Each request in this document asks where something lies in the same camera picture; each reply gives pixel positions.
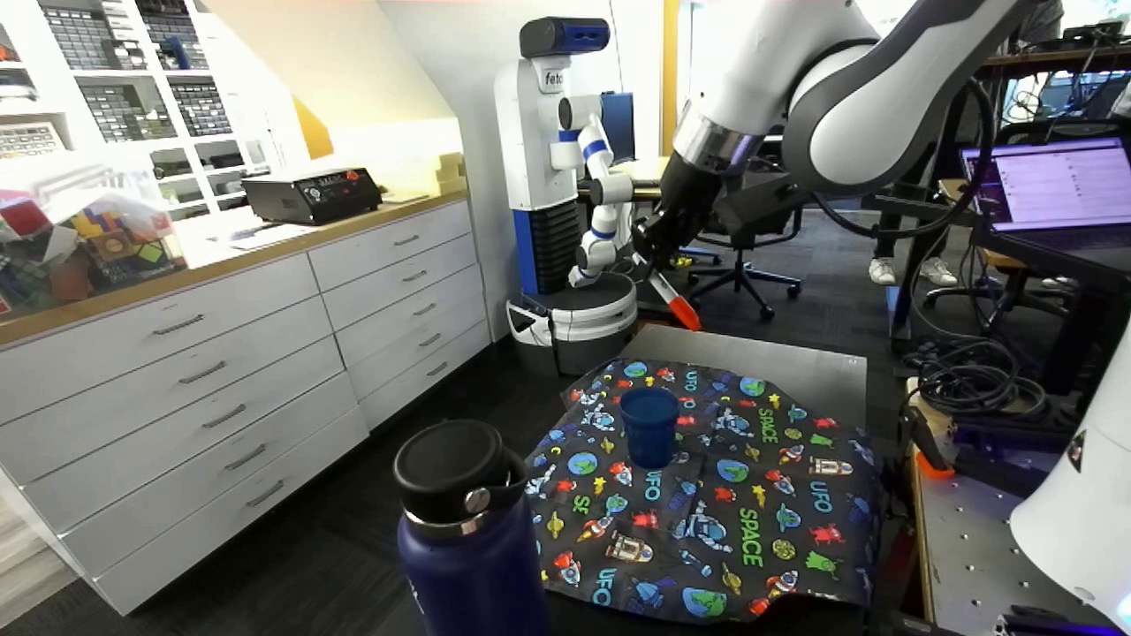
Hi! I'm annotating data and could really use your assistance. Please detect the black desk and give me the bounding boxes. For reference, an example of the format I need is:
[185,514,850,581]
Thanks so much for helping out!
[868,175,1131,394]

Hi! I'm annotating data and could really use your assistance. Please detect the dark space print cloth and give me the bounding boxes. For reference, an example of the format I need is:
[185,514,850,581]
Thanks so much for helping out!
[518,356,886,626]

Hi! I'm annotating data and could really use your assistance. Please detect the clear bin of colourful toys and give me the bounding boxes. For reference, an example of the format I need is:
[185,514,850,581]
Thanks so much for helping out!
[0,191,189,322]

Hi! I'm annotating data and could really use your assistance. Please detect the white shelf with parts drawers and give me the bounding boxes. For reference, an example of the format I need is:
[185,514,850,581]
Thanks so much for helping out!
[0,0,259,224]

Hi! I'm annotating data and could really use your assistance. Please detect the pile of black cables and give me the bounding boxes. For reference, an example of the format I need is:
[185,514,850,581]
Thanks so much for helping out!
[900,282,1058,420]

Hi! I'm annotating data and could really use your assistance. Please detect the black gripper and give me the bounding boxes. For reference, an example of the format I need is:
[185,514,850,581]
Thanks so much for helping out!
[631,148,734,287]

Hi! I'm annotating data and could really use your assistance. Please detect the white drawer cabinet wooden top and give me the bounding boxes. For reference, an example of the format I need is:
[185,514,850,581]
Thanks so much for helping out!
[0,191,494,620]

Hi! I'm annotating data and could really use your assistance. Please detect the white and blue mobile robot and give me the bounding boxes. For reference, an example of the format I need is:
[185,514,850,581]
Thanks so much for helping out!
[492,10,648,351]

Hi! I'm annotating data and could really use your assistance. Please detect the blue plastic cup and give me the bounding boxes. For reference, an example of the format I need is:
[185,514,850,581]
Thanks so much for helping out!
[618,386,684,471]

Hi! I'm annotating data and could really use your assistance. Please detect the black laptop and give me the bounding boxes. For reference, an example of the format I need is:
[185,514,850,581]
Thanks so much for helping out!
[959,136,1131,280]

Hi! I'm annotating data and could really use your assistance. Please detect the beige box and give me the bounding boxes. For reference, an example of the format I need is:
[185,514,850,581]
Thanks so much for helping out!
[433,152,473,197]

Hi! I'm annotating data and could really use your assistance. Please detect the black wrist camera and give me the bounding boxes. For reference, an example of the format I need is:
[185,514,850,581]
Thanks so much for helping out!
[710,175,818,239]

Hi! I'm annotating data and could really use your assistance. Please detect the black tool case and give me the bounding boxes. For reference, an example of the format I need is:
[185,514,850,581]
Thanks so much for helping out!
[239,162,387,229]

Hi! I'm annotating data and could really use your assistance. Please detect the black device box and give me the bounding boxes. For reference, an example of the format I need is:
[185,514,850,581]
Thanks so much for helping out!
[939,410,1069,492]

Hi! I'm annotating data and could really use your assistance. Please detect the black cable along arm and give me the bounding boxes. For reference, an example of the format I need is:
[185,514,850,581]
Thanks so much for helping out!
[810,78,987,243]

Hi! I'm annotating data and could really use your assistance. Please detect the navy water bottle black lid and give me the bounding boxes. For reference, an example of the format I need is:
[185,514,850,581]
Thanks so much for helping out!
[387,416,551,636]

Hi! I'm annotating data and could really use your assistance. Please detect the black office chair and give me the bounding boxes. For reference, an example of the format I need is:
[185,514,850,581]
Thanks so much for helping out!
[684,175,826,324]

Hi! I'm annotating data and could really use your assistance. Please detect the yellow triangular sign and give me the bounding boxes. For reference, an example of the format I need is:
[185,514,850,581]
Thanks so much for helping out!
[292,96,338,162]

